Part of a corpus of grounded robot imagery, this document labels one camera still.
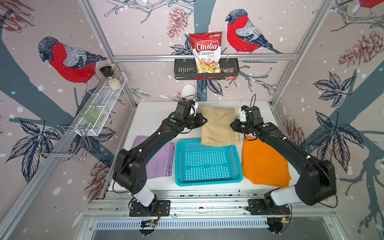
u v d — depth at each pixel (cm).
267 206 66
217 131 83
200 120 71
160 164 86
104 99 81
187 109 65
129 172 44
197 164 88
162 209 73
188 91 113
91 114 67
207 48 80
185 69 95
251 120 65
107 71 79
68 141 58
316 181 41
